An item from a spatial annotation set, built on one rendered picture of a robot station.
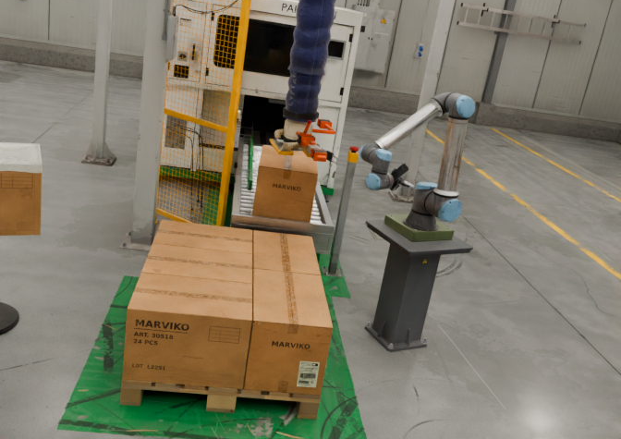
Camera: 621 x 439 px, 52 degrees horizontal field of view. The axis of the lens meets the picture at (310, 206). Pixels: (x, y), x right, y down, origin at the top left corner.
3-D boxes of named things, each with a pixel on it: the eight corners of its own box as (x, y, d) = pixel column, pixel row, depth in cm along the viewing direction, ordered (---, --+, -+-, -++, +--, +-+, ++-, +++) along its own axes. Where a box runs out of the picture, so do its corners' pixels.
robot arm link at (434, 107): (444, 85, 373) (354, 148, 360) (457, 88, 363) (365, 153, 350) (449, 101, 379) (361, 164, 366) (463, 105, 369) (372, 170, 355)
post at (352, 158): (327, 270, 510) (348, 151, 478) (334, 271, 511) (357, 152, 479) (328, 274, 503) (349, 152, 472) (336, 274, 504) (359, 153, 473)
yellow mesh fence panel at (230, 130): (142, 220, 548) (162, -36, 482) (151, 218, 556) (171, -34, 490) (218, 254, 507) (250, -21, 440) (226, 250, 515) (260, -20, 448)
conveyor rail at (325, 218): (299, 162, 656) (302, 144, 650) (304, 163, 657) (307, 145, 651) (322, 251, 439) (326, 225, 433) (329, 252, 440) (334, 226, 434)
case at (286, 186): (256, 194, 489) (262, 144, 476) (307, 201, 492) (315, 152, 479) (250, 221, 432) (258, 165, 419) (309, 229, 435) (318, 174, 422)
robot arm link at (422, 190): (426, 205, 406) (432, 179, 401) (443, 214, 391) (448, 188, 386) (407, 205, 399) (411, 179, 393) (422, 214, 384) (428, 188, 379)
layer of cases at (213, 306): (156, 274, 424) (161, 219, 412) (303, 289, 437) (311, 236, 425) (121, 380, 312) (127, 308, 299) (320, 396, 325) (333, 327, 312)
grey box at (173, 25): (169, 56, 467) (172, 15, 458) (176, 57, 468) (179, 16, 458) (165, 59, 448) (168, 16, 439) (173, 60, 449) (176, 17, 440)
